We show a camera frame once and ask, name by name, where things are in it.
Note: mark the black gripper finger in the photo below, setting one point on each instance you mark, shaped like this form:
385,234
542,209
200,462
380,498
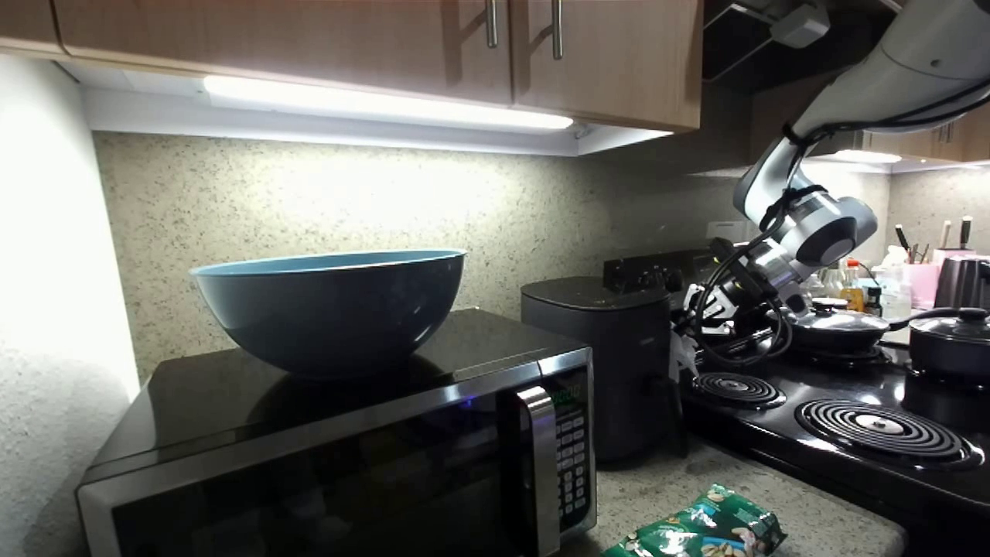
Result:
700,310

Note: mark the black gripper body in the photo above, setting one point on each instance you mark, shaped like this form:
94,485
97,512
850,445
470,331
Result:
760,269

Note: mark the white paper napkin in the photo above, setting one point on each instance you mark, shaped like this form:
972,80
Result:
681,357

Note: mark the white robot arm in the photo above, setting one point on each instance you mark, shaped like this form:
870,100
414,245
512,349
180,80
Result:
928,65

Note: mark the black air fryer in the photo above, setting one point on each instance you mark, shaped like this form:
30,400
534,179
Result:
635,407

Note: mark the black frying pan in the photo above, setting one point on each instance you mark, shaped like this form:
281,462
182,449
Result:
846,329

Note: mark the black electric stove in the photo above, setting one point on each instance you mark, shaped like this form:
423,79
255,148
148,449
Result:
863,426

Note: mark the black cooking pot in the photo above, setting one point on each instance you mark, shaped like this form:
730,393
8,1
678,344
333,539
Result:
949,344

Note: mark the green pistachio bag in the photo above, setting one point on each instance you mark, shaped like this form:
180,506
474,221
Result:
716,523

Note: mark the black range hood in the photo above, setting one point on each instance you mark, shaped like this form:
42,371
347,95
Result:
760,43

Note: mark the wooden upper cabinet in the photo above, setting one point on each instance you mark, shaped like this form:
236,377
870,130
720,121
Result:
628,63

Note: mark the black microwave oven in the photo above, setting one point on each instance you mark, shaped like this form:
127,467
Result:
480,445

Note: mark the blue ceramic bowl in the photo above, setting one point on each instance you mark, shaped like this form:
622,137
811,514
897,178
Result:
336,313

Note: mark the under-cabinet light strip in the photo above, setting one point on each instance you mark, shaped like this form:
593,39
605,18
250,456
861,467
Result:
363,104

